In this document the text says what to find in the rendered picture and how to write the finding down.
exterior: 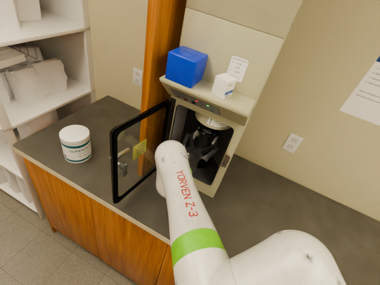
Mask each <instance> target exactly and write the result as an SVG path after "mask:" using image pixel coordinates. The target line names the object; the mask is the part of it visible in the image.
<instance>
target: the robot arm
mask: <svg viewBox="0 0 380 285"><path fill-rule="evenodd" d="M197 133H198V130H197V131H196V132H193V133H191V134H190V135H189V134H188V133H187V134H186V136H185V139H184V141H183V143H182V144H181V143H180V142H178V141H175V140H167V141H164V142H163V143H161V144H160V145H159V146H158V148H157V149H156V152H155V161H156V168H157V178H156V189H157V191H158V193H159V194H160V195H161V196H162V197H164V198H166V202H167V211H168V217H169V231H170V245H171V256H172V266H173V271H174V279H175V285H346V283H345V281H344V279H343V277H342V275H341V272H340V270H339V268H338V266H337V264H336V262H335V260H334V258H333V256H332V254H331V253H330V251H329V250H328V249H327V248H326V247H325V245H324V244H322V243H321V242H320V241H319V240H318V239H316V238H315V237H314V236H312V235H310V234H307V233H306V232H302V231H299V230H283V231H279V232H277V233H275V234H273V235H271V236H270V237H268V238H267V239H265V240H264V241H262V242H260V243H258V244H257V245H255V246H253V247H251V248H249V249H247V250H246V251H244V252H242V253H240V254H238V255H236V256H234V257H232V258H229V256H228V254H227V252H226V250H225V248H224V245H223V243H222V241H221V238H220V237H219V235H218V233H217V230H216V228H215V226H214V224H213V222H212V220H211V218H210V216H209V214H208V212H207V211H206V209H205V206H204V204H203V202H202V200H201V197H200V195H199V193H198V190H197V188H196V185H195V182H194V180H193V176H192V174H193V173H194V171H195V169H196V168H197V163H198V161H199V160H201V159H204V160H205V162H207V161H208V159H209V158H210V157H211V156H213V155H214V154H215V153H216V152H217V150H218V147H216V145H217V140H218V136H217V137H216V138H215V140H214V141H213V142H212V144H211V146H208V147H205V148H201V149H200V148H197V147H195V146H193V140H194V138H195V137H196V136H197ZM188 138H189V147H185V145H186V142H187V140H188ZM207 152H209V153H208V154H207V155H205V156H203V154H205V153H207Z"/></svg>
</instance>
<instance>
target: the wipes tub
mask: <svg viewBox="0 0 380 285"><path fill-rule="evenodd" d="M59 137H60V141H61V145H62V150H63V154H64V158H65V159H66V161H68V162H70V163H82V162H85V161H87V160H88V159H89V158H90V157H91V155H92V149H91V143H90V133H89V129H87V128H86V127H84V126H81V125H71V126H67V127H64V128H63V129H62V130H61V131H60V133H59Z"/></svg>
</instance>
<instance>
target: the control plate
mask: <svg viewBox="0 0 380 285"><path fill-rule="evenodd" d="M170 89H171V91H172V92H173V94H174V96H175V97H177V98H180V99H182V100H184V98H185V99H187V102H189V103H191V104H193V103H192V102H191V101H193V102H195V105H196V106H198V107H199V105H201V106H200V107H201V108H203V109H205V108H207V109H206V110H207V111H210V112H211V110H213V111H212V113H215V114H217V115H219V116H220V110H219V108H217V107H215V106H212V105H210V104H208V103H205V102H203V101H200V100H198V99H196V98H193V97H191V96H189V95H186V94H184V93H182V92H179V91H177V90H175V89H172V88H170ZM178 96H179V97H178ZM197 101H198V102H197ZM207 105H208V106H207Z"/></svg>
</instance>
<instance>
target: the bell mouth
mask: <svg viewBox="0 0 380 285"><path fill-rule="evenodd" d="M195 116H196V118H197V120H198V121H199V122H200V123H201V124H203V125H205V126H207V127H209V128H212V129H217V130H226V129H229V128H231V127H230V126H228V125H225V124H223V123H221V122H219V121H216V120H214V119H212V118H210V117H207V116H205V115H202V114H200V113H198V112H195Z"/></svg>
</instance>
